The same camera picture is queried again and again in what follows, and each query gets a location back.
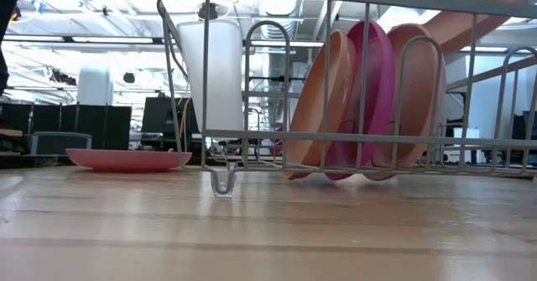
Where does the magenta round plate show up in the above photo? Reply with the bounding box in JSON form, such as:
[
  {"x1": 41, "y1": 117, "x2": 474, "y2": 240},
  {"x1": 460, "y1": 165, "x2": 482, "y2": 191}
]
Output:
[{"x1": 325, "y1": 18, "x2": 398, "y2": 181}]

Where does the orange round plate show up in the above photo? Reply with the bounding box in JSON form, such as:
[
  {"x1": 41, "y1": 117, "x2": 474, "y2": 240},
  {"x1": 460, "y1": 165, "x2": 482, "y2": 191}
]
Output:
[{"x1": 284, "y1": 29, "x2": 357, "y2": 180}]

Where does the small white box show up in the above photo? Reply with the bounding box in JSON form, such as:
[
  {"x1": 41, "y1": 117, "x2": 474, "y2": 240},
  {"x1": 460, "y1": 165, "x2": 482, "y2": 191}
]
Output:
[{"x1": 451, "y1": 127, "x2": 482, "y2": 140}]

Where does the translucent white cutlery holder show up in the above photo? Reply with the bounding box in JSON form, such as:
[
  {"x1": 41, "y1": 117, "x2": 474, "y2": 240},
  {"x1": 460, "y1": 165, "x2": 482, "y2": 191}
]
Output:
[{"x1": 175, "y1": 19, "x2": 246, "y2": 133}]

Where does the black monitor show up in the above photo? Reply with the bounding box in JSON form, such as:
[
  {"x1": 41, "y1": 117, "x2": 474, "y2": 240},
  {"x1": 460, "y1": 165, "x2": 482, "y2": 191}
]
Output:
[{"x1": 140, "y1": 96, "x2": 201, "y2": 143}]

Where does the white cylindrical tank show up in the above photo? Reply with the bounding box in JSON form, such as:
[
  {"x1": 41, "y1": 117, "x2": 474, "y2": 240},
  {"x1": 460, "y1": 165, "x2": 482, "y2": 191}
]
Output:
[{"x1": 76, "y1": 65, "x2": 115, "y2": 107}]

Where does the black office partition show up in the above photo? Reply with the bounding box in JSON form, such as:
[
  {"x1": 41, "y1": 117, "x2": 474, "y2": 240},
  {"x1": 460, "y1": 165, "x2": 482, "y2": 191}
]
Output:
[{"x1": 0, "y1": 101, "x2": 133, "y2": 151}]

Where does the grey storage box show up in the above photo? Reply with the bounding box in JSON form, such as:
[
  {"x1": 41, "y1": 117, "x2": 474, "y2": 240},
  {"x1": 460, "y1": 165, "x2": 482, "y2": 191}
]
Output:
[{"x1": 29, "y1": 131, "x2": 93, "y2": 157}]

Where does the yellow hanging cable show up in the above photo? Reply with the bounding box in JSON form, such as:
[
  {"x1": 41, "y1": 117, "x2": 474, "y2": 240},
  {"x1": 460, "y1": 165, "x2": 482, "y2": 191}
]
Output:
[{"x1": 179, "y1": 99, "x2": 190, "y2": 140}]

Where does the black aluminium frame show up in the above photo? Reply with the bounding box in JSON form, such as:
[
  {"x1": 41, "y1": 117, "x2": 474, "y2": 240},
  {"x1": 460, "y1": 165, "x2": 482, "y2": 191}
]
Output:
[{"x1": 0, "y1": 0, "x2": 24, "y2": 97}]

